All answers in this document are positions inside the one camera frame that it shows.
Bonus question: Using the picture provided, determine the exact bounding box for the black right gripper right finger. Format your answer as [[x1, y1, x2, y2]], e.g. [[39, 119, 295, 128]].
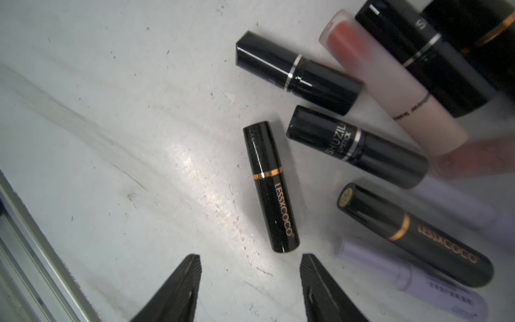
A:
[[300, 254, 368, 322]]

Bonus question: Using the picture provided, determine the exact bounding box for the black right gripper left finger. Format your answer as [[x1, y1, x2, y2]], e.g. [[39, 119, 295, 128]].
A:
[[131, 254, 202, 322]]

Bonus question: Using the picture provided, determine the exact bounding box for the black gold-band lipstick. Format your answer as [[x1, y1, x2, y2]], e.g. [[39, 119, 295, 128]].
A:
[[422, 0, 514, 99], [243, 122, 300, 253]]

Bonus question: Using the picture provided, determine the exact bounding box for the black gold-band lipstick Lessxcoco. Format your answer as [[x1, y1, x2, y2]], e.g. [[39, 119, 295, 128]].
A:
[[337, 183, 494, 288]]

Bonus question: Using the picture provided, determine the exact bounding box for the lilac lip gloss tube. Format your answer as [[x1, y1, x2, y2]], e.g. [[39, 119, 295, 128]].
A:
[[334, 237, 489, 321]]

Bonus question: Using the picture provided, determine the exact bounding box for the black silver-band lipstick Shuzili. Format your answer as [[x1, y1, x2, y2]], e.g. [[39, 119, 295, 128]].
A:
[[286, 105, 429, 189]]

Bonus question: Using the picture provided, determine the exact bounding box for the lilac tube black cap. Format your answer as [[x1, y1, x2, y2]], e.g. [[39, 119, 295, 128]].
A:
[[409, 175, 514, 253]]

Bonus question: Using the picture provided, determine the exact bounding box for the black silver-band lipstick upper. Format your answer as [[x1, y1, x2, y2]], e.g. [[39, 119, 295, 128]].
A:
[[236, 32, 363, 115]]

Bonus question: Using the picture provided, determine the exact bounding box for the black silver-band lipstick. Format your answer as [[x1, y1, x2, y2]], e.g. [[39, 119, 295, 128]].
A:
[[236, 32, 363, 115], [355, 0, 497, 118]]

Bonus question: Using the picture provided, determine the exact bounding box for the pink frosted lip gloss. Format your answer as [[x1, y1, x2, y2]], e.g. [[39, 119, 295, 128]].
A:
[[319, 10, 469, 156]]

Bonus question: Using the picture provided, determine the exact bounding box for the pink upright lip gloss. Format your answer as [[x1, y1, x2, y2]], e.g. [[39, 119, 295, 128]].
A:
[[433, 136, 514, 180]]

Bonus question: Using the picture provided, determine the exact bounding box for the black silver-band lipstick left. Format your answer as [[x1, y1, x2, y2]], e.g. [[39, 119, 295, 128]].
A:
[[355, 0, 497, 118]]

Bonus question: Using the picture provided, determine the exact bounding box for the black gold-band lipstick top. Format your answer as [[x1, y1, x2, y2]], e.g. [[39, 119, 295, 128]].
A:
[[422, 0, 514, 99]]

